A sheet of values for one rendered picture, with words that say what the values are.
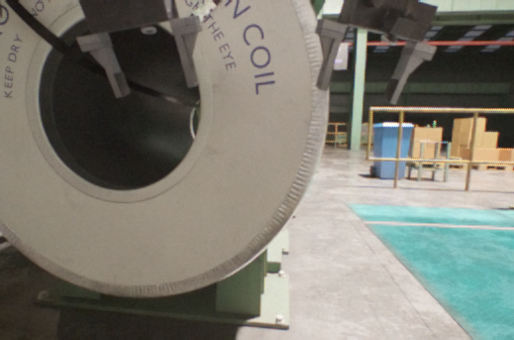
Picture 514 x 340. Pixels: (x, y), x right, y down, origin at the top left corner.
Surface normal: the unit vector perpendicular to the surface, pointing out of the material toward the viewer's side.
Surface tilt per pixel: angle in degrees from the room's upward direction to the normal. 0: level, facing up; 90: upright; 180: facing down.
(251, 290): 90
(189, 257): 90
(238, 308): 90
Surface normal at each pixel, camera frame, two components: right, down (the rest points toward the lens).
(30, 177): -0.11, 0.12
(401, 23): 0.03, 0.79
